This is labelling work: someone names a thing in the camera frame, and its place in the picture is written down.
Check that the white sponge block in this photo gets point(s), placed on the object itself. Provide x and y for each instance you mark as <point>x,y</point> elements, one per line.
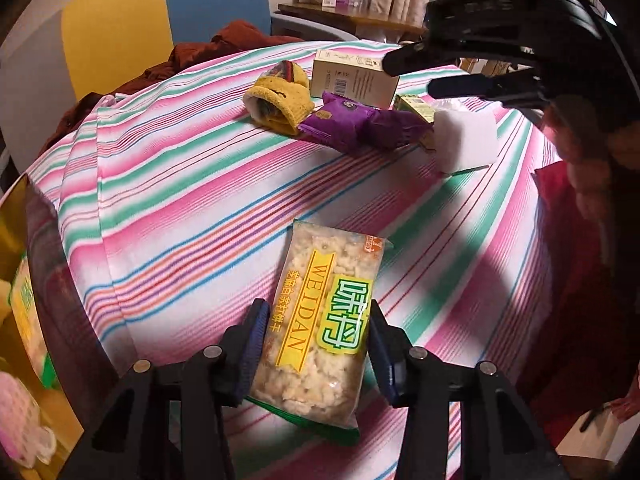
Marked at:
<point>465,140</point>

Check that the wooden desk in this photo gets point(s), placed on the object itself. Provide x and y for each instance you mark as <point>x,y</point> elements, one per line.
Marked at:
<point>370,17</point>

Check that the beige cardboard box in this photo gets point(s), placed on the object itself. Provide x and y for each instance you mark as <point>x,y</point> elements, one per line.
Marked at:
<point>350,77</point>

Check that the maroon jacket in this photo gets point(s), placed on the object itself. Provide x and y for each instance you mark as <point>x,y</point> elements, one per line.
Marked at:
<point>200,55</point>

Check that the grey yellow blue chair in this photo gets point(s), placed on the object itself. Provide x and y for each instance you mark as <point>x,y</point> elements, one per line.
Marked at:
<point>120,30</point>

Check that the small clear plastic wrap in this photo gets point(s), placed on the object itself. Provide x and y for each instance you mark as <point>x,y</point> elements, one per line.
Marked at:
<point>450,105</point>

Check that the yellow sock roll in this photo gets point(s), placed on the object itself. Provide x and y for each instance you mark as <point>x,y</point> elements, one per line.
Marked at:
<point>280,102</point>

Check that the purple snack packet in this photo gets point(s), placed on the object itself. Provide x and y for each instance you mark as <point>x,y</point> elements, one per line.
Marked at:
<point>397,127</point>
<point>340,125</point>

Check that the person's right hand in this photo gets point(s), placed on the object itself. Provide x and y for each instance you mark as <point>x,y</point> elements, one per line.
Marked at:
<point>572,140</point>

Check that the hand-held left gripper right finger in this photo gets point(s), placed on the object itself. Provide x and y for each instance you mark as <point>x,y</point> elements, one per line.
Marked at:
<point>385,355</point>

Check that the gold metal tin box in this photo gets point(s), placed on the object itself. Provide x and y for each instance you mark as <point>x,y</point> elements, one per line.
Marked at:
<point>10,240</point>

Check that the red garment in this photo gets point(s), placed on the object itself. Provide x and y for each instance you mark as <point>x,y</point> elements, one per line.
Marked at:
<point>575,285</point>

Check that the green label cracker packet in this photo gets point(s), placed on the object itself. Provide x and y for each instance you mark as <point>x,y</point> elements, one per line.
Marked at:
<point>27,320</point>
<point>320,310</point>

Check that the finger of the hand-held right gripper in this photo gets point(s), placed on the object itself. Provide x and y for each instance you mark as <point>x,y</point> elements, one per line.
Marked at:
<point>450,52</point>
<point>490,87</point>

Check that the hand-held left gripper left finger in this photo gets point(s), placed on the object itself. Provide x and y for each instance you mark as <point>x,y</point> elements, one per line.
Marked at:
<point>255,345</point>

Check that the green small box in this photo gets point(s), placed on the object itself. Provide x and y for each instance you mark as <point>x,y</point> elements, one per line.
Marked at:
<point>416,106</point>

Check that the white box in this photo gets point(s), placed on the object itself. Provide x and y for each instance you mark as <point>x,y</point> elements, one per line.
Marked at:
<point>605,430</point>

